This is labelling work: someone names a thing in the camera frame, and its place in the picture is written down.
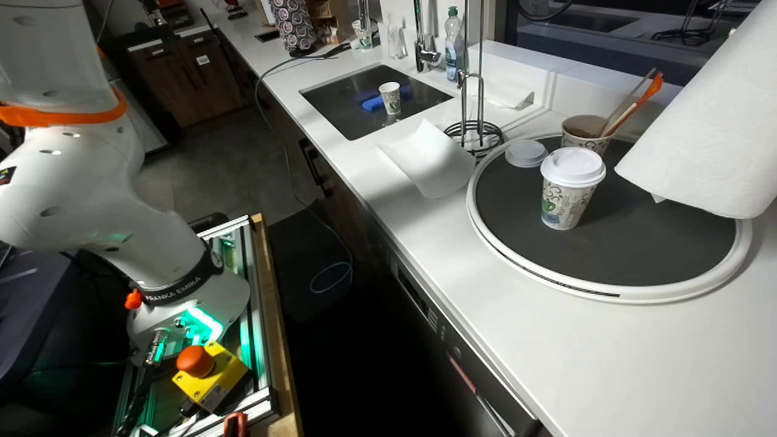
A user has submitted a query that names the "open patterned paper cup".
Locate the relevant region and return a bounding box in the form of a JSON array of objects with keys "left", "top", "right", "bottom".
[{"left": 557, "top": 112, "right": 614, "bottom": 157}]

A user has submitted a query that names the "dark under-counter cabinet front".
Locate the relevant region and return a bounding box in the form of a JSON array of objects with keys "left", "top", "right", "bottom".
[{"left": 265, "top": 104, "right": 554, "bottom": 437}]

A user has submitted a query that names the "loose white paper towel sheet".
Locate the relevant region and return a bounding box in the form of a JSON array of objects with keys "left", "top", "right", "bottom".
[{"left": 375, "top": 117, "right": 478, "bottom": 205}]

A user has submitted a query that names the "blue sponge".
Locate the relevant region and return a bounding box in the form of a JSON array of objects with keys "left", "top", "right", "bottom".
[{"left": 357, "top": 93, "right": 389, "bottom": 115}]

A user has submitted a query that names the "dark glass window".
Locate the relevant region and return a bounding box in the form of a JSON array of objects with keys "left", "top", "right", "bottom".
[{"left": 503, "top": 0, "right": 765, "bottom": 87}]

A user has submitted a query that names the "black white patterned jug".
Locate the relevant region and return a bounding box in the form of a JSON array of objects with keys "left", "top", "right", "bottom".
[{"left": 266, "top": 0, "right": 319, "bottom": 57}]

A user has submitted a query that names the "clear drinking glass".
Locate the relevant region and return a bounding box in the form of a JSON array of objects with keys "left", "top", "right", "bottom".
[{"left": 381, "top": 12, "right": 413, "bottom": 61}]

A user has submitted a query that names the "yellow emergency stop box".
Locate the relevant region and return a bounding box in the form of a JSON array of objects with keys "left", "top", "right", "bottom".
[{"left": 170, "top": 341, "right": 253, "bottom": 415}]

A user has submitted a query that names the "patterned paper cup with lid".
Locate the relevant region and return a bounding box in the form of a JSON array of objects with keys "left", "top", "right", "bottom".
[{"left": 537, "top": 144, "right": 608, "bottom": 236}]

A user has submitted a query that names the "white folded napkin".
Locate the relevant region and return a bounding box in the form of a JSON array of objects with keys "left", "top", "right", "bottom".
[{"left": 480, "top": 78, "right": 537, "bottom": 115}]

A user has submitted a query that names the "red tool handle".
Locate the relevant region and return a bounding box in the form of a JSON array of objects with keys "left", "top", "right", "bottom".
[{"left": 220, "top": 409, "right": 250, "bottom": 437}]

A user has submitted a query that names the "loose white cup lid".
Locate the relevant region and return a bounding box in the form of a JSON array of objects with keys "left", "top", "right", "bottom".
[{"left": 503, "top": 137, "right": 550, "bottom": 173}]

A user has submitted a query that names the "dark cable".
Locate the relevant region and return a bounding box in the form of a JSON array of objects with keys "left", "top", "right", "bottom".
[{"left": 253, "top": 44, "right": 344, "bottom": 206}]

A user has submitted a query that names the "white cup in sink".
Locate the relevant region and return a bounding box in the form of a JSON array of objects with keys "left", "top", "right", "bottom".
[{"left": 375, "top": 78, "right": 406, "bottom": 121}]

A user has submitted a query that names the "wooden stirrer stick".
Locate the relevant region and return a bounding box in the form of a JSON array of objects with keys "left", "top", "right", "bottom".
[{"left": 599, "top": 67, "right": 654, "bottom": 137}]

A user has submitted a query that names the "brown wooden cabinet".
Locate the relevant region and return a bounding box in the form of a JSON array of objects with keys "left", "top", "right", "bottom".
[{"left": 119, "top": 21, "right": 250, "bottom": 133}]

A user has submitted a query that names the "clear plastic water bottle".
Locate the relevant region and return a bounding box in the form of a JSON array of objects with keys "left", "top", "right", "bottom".
[{"left": 442, "top": 4, "right": 466, "bottom": 86}]

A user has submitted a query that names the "round black white-rimmed turntable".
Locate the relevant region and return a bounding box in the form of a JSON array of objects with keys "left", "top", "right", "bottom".
[{"left": 463, "top": 128, "right": 754, "bottom": 305}]

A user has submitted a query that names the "white paper towel roll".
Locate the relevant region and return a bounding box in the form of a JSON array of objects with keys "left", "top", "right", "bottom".
[{"left": 612, "top": 0, "right": 777, "bottom": 224}]

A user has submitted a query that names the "blue cable loop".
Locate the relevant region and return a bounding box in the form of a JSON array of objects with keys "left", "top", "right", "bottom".
[{"left": 306, "top": 216, "right": 357, "bottom": 298}]

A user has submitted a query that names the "dark recessed sink basin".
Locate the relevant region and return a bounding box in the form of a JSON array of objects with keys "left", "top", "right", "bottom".
[{"left": 296, "top": 64, "right": 457, "bottom": 145}]

